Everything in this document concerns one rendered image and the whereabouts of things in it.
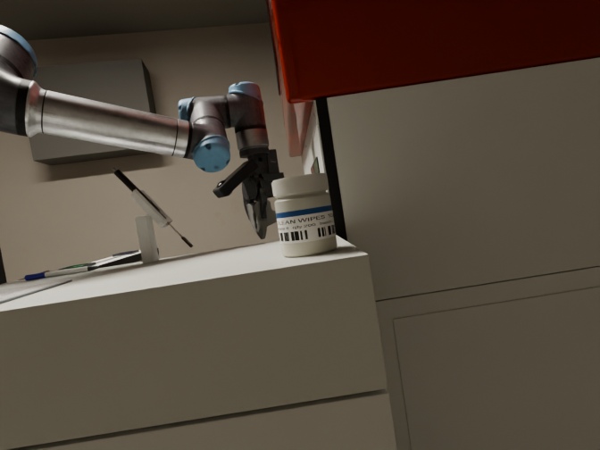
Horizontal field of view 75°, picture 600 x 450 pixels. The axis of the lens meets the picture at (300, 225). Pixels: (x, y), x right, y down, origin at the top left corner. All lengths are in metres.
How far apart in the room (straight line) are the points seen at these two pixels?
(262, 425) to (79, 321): 0.22
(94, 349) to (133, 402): 0.07
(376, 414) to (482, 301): 0.45
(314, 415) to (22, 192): 3.66
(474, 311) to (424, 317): 0.10
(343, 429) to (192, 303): 0.21
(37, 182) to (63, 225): 0.41
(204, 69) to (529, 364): 3.39
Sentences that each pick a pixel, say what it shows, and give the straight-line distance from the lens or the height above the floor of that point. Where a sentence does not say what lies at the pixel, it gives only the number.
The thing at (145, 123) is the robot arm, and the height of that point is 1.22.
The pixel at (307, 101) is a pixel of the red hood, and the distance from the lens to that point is 0.78.
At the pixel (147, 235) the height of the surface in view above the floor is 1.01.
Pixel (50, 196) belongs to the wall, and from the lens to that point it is 3.86.
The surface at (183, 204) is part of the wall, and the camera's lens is 3.58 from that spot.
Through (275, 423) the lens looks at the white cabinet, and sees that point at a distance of 0.46.
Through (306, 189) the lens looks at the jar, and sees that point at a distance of 0.45.
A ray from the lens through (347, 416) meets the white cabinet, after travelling 0.46.
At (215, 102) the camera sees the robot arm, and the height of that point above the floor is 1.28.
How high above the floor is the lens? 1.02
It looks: 3 degrees down
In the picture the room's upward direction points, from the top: 9 degrees counter-clockwise
